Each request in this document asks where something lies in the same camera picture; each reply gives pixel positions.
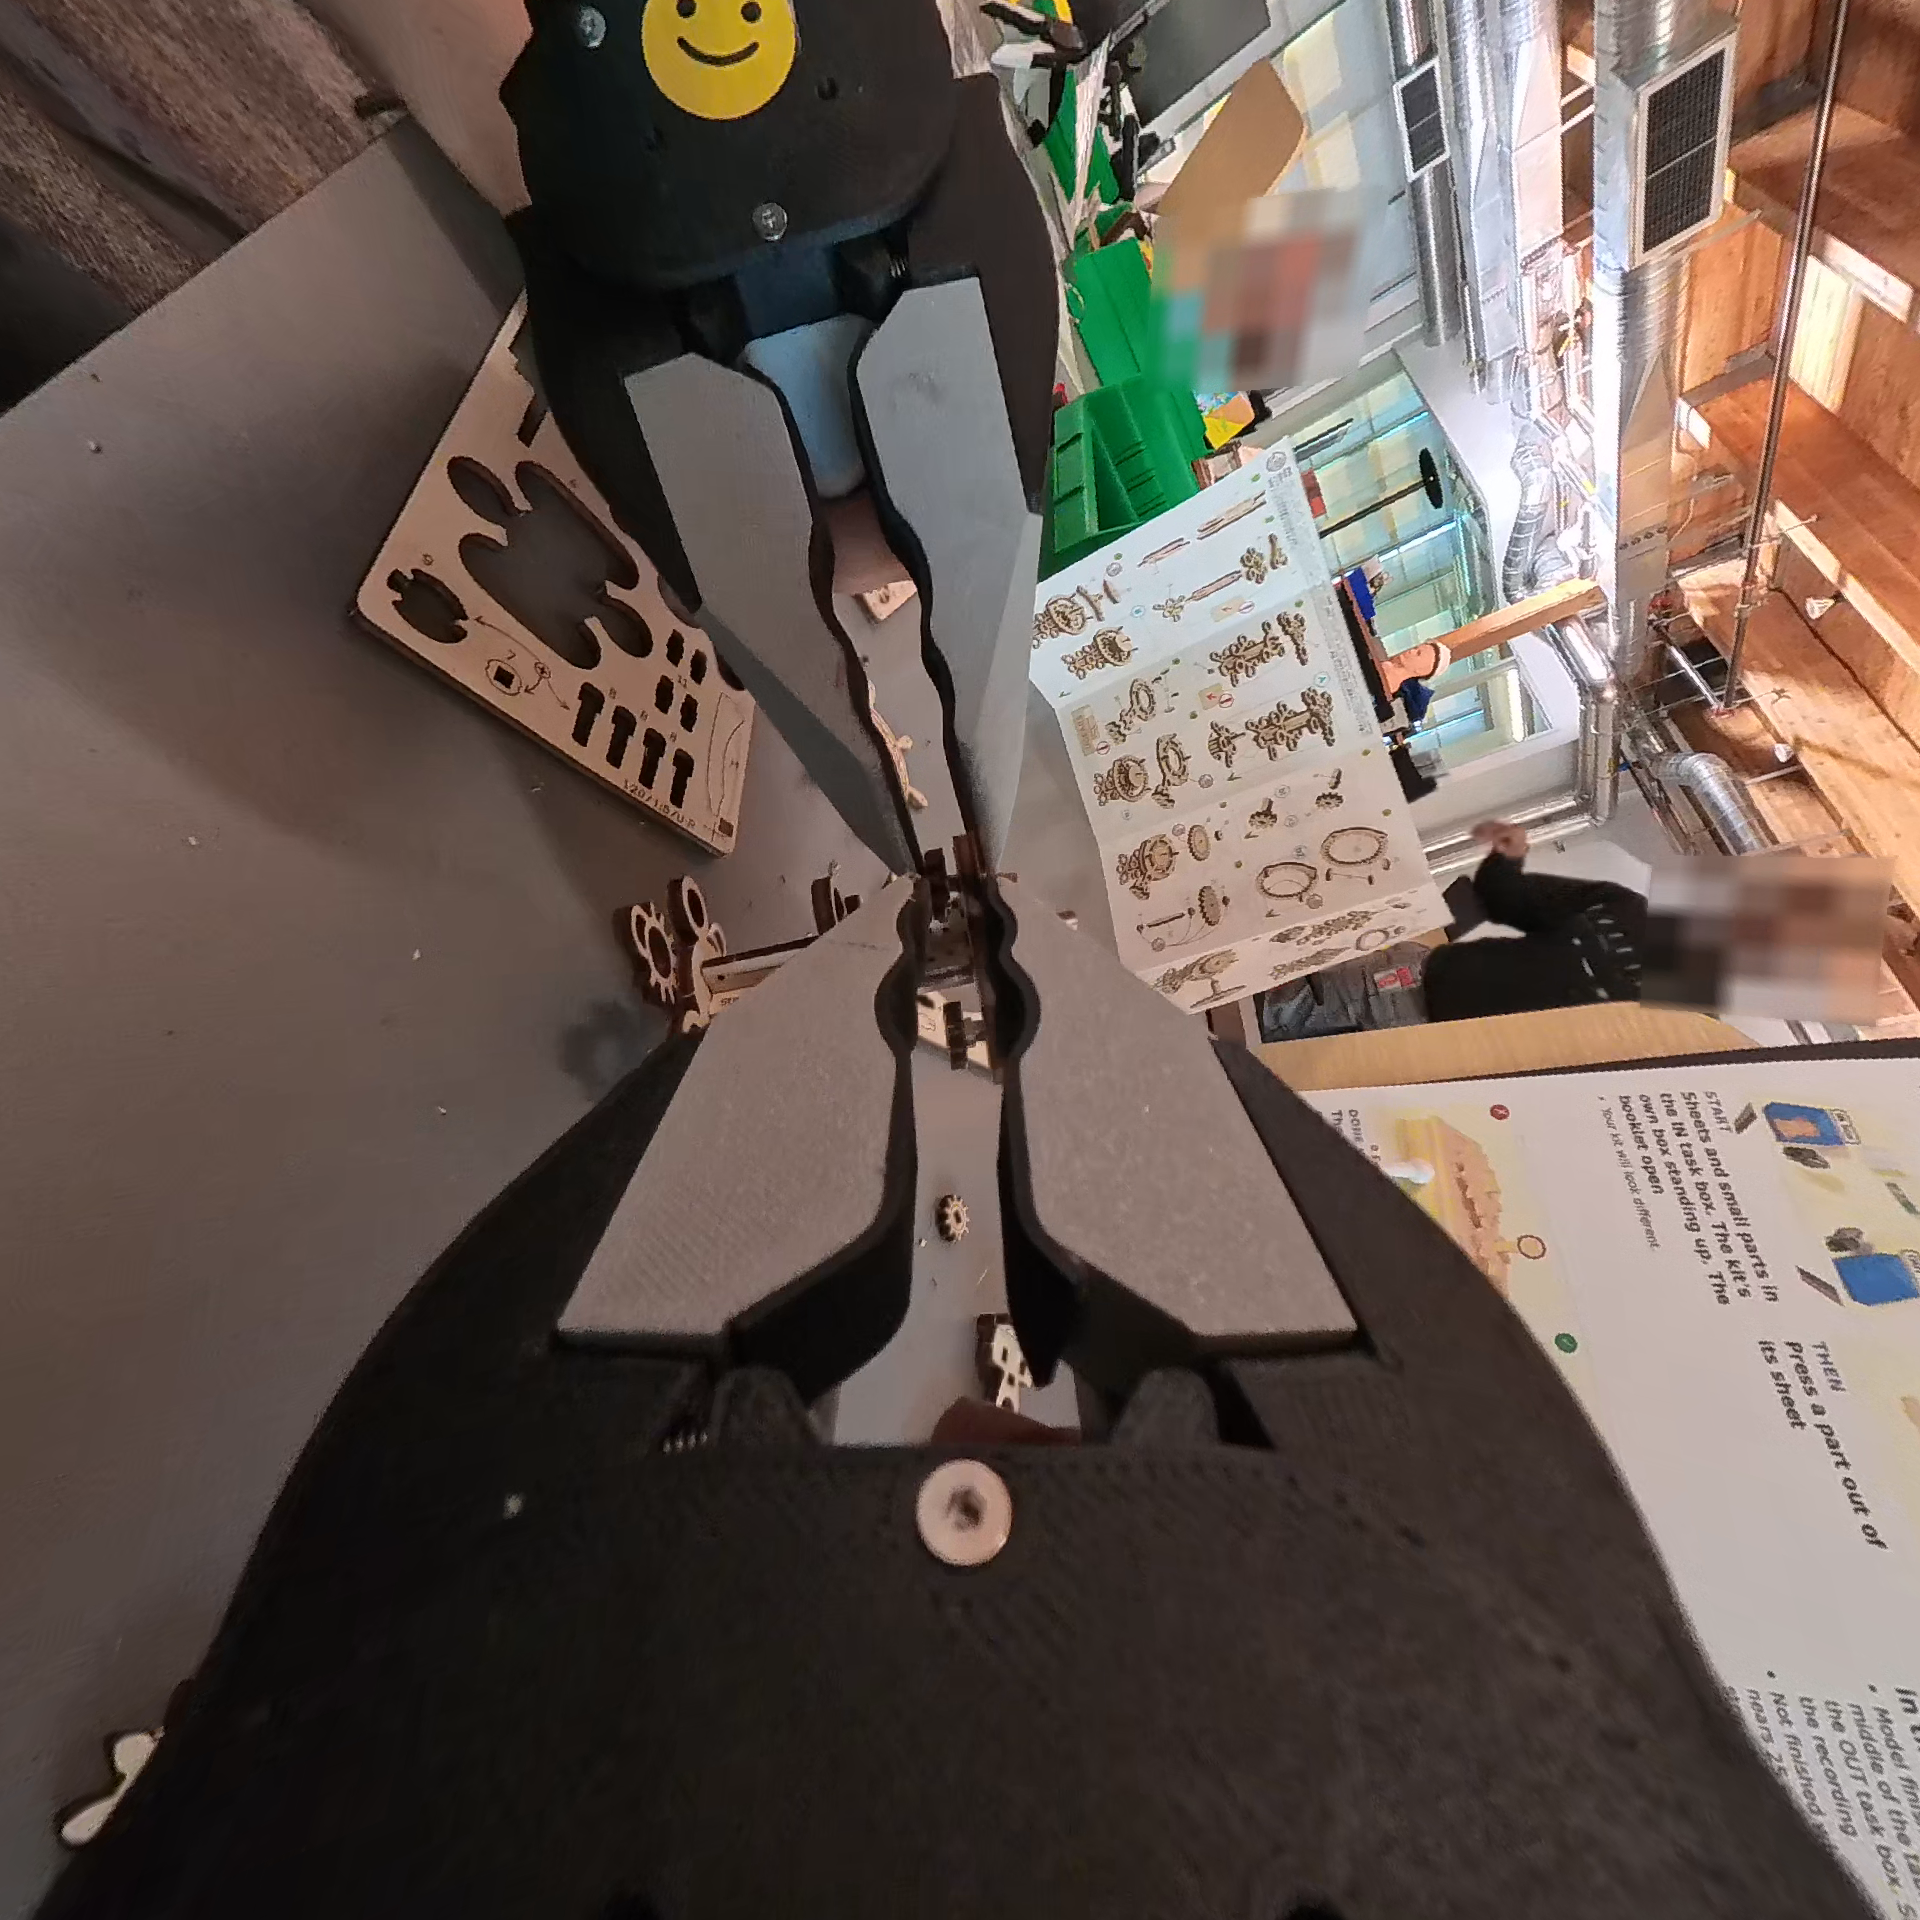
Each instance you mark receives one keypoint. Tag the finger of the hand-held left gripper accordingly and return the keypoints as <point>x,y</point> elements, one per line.
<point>961,494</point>
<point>734,511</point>

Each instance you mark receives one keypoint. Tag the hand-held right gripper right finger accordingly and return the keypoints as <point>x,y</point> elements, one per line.
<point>1171,1185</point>

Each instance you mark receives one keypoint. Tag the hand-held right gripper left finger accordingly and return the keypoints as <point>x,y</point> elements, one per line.
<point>721,1185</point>

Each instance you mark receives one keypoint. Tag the wooden model axle assembly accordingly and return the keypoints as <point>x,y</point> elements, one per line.
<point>949,960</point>

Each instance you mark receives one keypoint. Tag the green plastic bin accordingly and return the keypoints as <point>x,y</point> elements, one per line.
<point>1118,315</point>
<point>1118,480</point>

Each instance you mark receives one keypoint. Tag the tiny dark wooden gear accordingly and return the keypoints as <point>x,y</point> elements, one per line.
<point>950,1216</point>

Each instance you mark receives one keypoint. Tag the small pale wooden part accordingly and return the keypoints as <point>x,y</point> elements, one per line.
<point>999,1351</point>

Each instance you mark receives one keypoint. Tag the wooden sheet with large cutouts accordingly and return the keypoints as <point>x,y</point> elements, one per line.
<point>525,705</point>

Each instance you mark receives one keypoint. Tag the light wooden board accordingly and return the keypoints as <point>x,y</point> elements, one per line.
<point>1500,1042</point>

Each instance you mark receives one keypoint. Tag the folded instruction booklet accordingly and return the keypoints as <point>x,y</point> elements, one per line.
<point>1244,721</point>

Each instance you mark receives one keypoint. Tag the white instruction poster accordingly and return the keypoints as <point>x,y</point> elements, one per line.
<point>1650,1351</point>

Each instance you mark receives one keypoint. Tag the ceiling vent unit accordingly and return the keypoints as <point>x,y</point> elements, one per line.
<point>1683,143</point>

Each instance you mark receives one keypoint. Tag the wooden bone-shaped piece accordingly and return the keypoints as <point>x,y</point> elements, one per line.
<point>99,1808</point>

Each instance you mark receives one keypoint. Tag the silver air duct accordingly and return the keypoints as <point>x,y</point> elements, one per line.
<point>1724,795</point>

